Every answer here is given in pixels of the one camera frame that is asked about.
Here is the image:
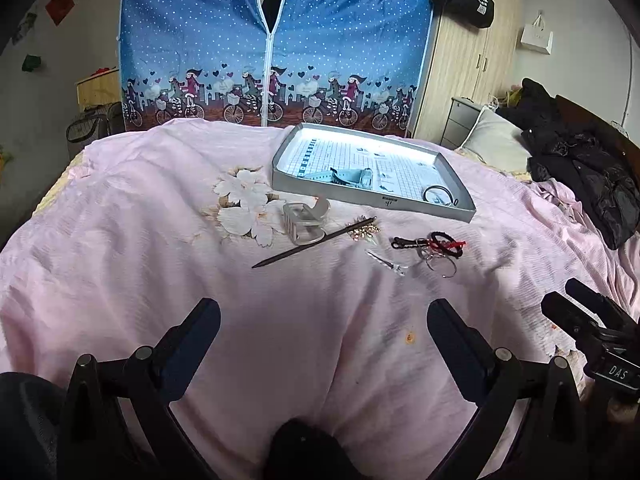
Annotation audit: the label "yellow wooden crate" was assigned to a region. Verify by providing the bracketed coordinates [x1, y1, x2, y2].
[76, 68, 122, 110]

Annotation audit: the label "dark wooden hair stick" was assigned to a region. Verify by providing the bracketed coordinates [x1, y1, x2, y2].
[252, 217, 376, 269]

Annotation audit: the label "grey hair claw clip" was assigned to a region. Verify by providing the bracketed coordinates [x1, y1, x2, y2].
[282, 197, 330, 246]

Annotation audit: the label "white pillow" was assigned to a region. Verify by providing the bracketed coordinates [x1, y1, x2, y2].
[456, 107, 529, 174]

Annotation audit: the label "white paper gift bag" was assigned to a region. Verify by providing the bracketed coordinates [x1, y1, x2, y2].
[520, 11, 553, 55]

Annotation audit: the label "red string bracelet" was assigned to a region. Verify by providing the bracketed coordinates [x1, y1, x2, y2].
[426, 238, 468, 257]

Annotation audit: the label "brown hair tie with charm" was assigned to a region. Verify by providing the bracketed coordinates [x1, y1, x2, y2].
[422, 184, 460, 207]

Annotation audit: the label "wall photo cards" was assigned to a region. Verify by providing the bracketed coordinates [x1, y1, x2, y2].
[11, 12, 38, 46]

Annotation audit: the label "dark suitcase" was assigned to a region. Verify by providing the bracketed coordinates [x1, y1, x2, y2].
[65, 102, 125, 145]

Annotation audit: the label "red paper wall decoration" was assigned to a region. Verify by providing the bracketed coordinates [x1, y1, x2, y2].
[46, 0, 75, 26]

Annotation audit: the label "beige wooden wardrobe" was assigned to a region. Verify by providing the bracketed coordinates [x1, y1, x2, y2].
[408, 0, 523, 143]

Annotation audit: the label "black puffer jacket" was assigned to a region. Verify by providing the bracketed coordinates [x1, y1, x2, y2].
[498, 78, 639, 250]

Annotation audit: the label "dark wooden headboard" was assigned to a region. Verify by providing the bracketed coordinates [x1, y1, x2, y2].
[555, 96, 640, 176]

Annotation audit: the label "pink floral bed sheet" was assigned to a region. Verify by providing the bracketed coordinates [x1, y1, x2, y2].
[1, 120, 639, 479]

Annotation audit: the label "yellow knitted blanket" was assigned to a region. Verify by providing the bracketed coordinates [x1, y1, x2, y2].
[32, 151, 92, 217]

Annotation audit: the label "green hanging wall pouch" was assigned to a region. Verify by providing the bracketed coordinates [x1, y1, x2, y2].
[21, 54, 42, 73]

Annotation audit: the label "grey bedside drawer cabinet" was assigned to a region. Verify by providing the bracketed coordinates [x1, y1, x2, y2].
[440, 96, 483, 150]

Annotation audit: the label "blue polka dot fabric wardrobe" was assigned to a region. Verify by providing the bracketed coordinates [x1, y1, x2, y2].
[118, 0, 432, 136]

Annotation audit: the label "grey shallow tray box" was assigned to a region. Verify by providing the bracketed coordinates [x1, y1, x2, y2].
[271, 122, 476, 223]

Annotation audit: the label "black braided hair tie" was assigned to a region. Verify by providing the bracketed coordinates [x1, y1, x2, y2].
[390, 231, 462, 260]

